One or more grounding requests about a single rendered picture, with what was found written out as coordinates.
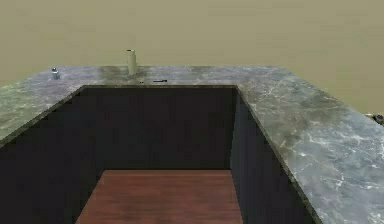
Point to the pale green paper roll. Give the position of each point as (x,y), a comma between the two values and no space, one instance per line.
(131,61)

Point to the dark round object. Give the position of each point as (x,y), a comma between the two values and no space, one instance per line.
(378,118)

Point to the small grey shaker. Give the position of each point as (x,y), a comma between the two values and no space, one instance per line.
(55,74)

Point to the small black utensil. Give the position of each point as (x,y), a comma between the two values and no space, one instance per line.
(160,80)

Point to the dark cabinet marble worktop counter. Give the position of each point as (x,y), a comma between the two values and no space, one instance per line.
(300,133)

